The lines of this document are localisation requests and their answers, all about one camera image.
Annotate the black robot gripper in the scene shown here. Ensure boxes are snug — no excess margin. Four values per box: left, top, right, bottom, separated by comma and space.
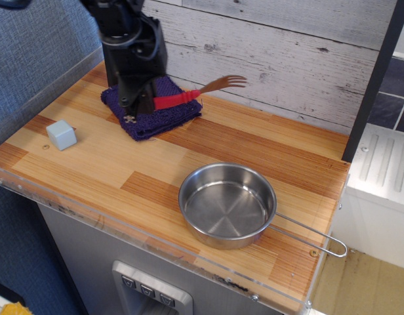
81, 1, 167, 116

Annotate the red handled fork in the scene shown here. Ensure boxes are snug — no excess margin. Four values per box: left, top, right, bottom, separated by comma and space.
153, 75, 247, 110

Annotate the purple folded towel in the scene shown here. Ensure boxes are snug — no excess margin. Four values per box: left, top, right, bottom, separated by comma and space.
100, 85, 203, 141

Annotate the pale grey cube block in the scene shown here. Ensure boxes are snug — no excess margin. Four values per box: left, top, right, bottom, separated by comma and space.
46, 119, 77, 151

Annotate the stainless steel pan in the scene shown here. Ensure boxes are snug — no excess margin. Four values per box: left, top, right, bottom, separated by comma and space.
178, 162, 332, 249

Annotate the silver dispenser button panel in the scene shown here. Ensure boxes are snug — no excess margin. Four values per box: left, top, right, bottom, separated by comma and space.
112, 261, 193, 314

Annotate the clear acrylic table edge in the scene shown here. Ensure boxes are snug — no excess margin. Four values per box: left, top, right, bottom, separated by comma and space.
0, 165, 350, 312

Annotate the yellow object bottom left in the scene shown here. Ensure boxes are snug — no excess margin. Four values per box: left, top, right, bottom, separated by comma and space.
0, 303, 33, 315

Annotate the white ridged side counter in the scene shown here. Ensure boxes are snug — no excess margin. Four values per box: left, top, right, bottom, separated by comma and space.
332, 124, 404, 268

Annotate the black right vertical post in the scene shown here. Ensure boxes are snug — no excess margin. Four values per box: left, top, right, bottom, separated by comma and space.
342, 0, 404, 163

